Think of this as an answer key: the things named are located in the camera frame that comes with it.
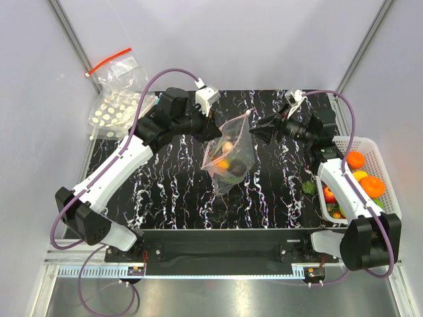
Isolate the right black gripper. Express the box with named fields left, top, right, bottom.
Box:
left=249, top=102, right=315, bottom=146

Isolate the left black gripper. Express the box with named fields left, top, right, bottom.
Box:
left=171, top=102, right=223, bottom=144

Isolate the beige garlic bulb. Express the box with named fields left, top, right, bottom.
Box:
left=221, top=141, right=233, bottom=154

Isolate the pink zipper clear bag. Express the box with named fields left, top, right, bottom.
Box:
left=201, top=109, right=256, bottom=196

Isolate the red orange mango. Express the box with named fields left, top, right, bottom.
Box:
left=212, top=157, right=230, bottom=170

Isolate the dark purple fruit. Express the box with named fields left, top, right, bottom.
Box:
left=227, top=159, right=247, bottom=178

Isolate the green netted melon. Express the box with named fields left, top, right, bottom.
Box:
left=215, top=174, right=245, bottom=195

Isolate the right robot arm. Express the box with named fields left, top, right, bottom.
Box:
left=250, top=108, right=402, bottom=272

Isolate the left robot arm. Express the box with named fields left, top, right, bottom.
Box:
left=55, top=87, right=222, bottom=262

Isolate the dotted clear bag stack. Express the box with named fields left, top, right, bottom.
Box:
left=88, top=89, right=141, bottom=139

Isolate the red zipper clear bag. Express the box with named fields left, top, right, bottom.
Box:
left=85, top=48, right=148, bottom=91

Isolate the green leaf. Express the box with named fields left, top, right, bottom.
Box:
left=301, top=180, right=317, bottom=196

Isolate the orange fruit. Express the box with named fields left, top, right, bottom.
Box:
left=359, top=176, right=386, bottom=198
left=346, top=151, right=365, bottom=170

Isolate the yellow bell pepper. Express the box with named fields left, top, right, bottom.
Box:
left=352, top=170, right=368, bottom=182

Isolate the white plastic basket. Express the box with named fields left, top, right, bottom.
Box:
left=316, top=137, right=402, bottom=227

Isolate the green watermelon toy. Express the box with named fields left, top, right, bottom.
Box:
left=372, top=198, right=385, bottom=211

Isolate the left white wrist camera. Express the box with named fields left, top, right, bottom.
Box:
left=195, top=86, right=221, bottom=117

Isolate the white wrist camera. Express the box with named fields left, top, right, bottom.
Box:
left=195, top=86, right=221, bottom=117
left=284, top=89, right=305, bottom=119

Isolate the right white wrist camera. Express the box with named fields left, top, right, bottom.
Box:
left=284, top=89, right=305, bottom=119

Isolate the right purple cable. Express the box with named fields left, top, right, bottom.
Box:
left=274, top=89, right=397, bottom=287

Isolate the purple cable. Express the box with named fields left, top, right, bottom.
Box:
left=51, top=68, right=204, bottom=314
left=274, top=89, right=397, bottom=287

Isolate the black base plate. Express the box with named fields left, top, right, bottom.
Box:
left=104, top=229, right=338, bottom=279

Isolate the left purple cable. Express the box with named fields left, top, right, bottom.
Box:
left=51, top=68, right=204, bottom=314

